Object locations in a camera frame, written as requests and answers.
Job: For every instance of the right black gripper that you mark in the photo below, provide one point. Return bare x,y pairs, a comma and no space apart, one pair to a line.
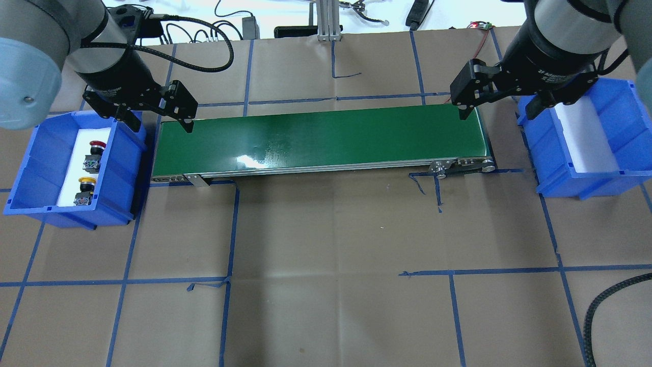
551,55

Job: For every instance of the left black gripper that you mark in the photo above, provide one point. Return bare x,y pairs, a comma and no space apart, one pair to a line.
118,70

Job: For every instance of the red mushroom push button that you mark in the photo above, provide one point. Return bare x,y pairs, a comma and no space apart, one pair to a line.
92,161

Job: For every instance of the yellow mushroom push button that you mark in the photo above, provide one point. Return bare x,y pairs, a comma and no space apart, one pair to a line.
86,192

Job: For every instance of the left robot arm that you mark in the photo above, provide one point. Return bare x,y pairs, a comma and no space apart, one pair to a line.
40,38

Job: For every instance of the green conveyor belt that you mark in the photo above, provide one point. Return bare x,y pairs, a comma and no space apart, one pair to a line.
430,135

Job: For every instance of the right blue plastic bin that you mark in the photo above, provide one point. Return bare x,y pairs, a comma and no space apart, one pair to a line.
627,126

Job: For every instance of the blue plastic bin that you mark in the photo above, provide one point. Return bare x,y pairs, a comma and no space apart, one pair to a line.
627,126
44,165

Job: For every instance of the black power adapter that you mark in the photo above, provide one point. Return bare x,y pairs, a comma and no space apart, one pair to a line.
250,28

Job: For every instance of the left blue plastic bin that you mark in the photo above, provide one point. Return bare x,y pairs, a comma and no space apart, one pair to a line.
44,165

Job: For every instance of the aluminium frame post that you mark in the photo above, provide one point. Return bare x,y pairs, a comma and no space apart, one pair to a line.
328,22

